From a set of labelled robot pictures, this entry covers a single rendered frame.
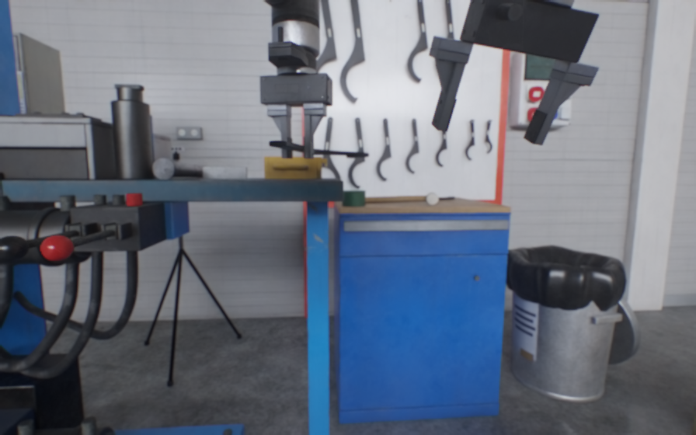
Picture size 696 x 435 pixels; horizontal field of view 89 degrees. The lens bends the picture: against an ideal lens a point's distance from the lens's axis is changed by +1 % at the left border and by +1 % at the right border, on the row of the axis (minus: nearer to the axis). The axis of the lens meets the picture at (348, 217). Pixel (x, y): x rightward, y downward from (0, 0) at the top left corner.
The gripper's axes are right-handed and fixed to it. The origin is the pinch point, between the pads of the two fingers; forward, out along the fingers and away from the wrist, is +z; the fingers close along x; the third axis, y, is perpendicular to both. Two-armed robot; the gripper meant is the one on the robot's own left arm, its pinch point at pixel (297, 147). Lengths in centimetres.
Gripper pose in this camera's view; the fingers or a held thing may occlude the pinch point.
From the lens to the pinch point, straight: 71.5
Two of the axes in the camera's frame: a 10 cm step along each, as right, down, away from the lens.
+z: 0.0, 9.9, 1.2
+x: -9.9, -0.2, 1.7
